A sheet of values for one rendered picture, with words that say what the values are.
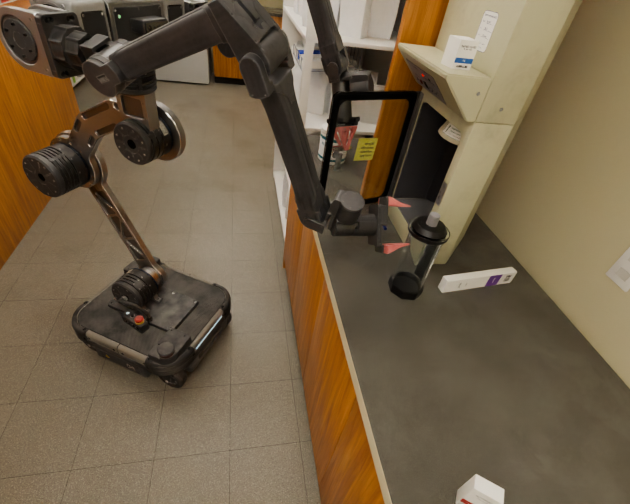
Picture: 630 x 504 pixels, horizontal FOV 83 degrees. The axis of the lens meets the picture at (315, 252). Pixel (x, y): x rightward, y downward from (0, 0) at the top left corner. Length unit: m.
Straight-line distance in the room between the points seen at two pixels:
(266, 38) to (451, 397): 0.82
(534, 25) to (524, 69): 0.09
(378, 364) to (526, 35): 0.79
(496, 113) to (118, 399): 1.85
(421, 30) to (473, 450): 1.11
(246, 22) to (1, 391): 1.93
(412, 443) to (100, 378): 1.57
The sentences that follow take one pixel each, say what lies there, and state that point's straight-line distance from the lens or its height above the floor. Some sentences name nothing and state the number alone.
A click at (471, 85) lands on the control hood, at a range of 0.95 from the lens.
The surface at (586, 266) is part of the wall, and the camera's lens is 1.31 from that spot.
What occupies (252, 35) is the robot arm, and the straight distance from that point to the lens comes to 0.65.
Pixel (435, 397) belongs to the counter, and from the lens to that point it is 0.92.
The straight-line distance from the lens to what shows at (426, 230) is 0.94.
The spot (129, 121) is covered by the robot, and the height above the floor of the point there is 1.20.
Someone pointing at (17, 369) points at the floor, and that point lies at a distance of 2.26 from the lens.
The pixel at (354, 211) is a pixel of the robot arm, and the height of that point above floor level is 1.25.
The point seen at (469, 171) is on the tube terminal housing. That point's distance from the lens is 1.07.
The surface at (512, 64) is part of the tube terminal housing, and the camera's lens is 0.99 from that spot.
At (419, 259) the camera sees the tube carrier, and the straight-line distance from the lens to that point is 0.98.
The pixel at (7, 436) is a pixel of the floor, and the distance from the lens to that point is 2.08.
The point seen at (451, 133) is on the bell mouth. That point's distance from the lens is 1.12.
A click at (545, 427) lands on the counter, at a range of 1.02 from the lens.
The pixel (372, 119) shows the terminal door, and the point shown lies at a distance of 1.18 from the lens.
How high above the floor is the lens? 1.67
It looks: 40 degrees down
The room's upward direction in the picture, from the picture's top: 10 degrees clockwise
